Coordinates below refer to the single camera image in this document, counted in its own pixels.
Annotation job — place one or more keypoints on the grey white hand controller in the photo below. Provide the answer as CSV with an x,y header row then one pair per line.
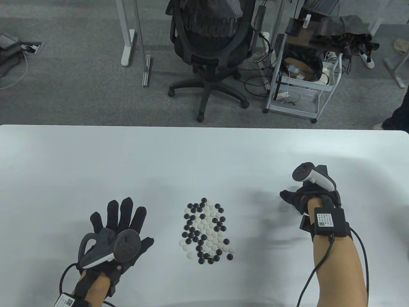
x,y
127,245
300,172

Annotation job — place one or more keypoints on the grey white right hand controller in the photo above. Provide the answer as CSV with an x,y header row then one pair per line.
x,y
300,172

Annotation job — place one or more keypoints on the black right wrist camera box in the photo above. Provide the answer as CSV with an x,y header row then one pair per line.
x,y
332,222

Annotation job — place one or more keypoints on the person's right hand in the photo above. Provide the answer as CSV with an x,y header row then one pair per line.
x,y
302,198

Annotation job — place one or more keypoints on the small white bottle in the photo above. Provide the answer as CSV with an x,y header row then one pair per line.
x,y
307,21

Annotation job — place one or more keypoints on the white desk leg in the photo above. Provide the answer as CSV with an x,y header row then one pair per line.
x,y
127,48
380,22

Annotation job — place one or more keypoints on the grey white left hand controller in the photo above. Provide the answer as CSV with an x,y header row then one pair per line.
x,y
127,245

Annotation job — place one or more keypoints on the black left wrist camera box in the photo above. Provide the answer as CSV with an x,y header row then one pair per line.
x,y
67,300

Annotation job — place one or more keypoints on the white utility cart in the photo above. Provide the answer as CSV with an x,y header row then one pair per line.
x,y
294,110

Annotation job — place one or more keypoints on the black power adapter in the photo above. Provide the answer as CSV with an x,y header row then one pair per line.
x,y
259,17

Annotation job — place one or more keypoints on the floor socket box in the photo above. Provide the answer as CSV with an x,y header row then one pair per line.
x,y
32,48

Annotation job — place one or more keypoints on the person's left forearm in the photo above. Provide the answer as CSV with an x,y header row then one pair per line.
x,y
96,287

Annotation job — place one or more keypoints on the person's left hand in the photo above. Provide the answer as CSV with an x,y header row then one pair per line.
x,y
127,219

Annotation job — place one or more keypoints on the aluminium profile post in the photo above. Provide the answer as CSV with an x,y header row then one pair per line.
x,y
146,70

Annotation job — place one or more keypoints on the black cloth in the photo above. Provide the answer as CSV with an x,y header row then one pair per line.
x,y
342,28

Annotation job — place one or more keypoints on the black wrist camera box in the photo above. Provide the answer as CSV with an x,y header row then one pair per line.
x,y
332,222
67,300

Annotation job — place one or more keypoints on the person's right forearm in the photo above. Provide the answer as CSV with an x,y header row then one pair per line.
x,y
342,271

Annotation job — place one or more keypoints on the white power strip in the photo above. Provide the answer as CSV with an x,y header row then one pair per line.
x,y
367,60

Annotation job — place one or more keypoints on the tan shoe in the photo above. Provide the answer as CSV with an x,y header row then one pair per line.
x,y
402,45

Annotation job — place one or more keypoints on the grey metal floor foot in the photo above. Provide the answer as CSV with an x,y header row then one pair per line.
x,y
396,75

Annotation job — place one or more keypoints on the black mesh office chair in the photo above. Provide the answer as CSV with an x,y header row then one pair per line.
x,y
207,68

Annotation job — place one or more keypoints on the mixed black white go stones pile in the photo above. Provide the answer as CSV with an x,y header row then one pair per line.
x,y
207,232

